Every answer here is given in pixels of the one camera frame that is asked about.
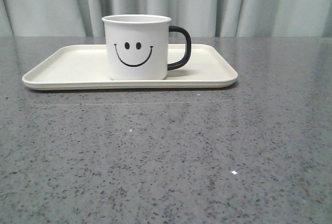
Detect white smiley mug black handle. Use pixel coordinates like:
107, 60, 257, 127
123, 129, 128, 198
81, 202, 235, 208
102, 15, 191, 80

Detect cream rectangular plastic tray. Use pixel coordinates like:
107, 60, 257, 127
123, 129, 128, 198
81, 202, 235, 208
22, 44, 238, 91

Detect grey pleated curtain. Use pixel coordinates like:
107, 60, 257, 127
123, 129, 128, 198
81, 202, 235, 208
1, 0, 331, 37

